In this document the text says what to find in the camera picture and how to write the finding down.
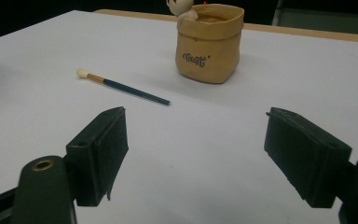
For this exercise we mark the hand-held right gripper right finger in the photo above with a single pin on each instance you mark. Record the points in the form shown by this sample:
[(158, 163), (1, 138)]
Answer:
[(304, 155)]

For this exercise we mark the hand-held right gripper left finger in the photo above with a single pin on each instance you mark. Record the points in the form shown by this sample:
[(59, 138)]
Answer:
[(99, 155)]

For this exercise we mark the wooden stirring stick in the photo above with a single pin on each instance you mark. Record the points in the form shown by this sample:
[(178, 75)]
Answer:
[(130, 89)]

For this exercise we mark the white table sheet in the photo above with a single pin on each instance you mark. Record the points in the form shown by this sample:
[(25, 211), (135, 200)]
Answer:
[(199, 140)]

